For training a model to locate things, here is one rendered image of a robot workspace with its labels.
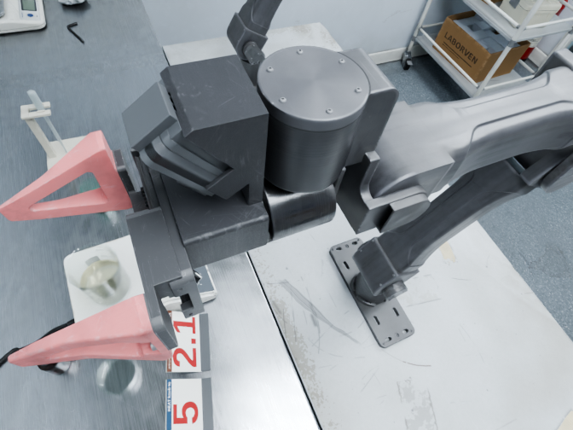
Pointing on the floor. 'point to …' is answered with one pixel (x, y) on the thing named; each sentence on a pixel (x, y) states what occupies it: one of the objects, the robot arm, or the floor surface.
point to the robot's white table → (344, 310)
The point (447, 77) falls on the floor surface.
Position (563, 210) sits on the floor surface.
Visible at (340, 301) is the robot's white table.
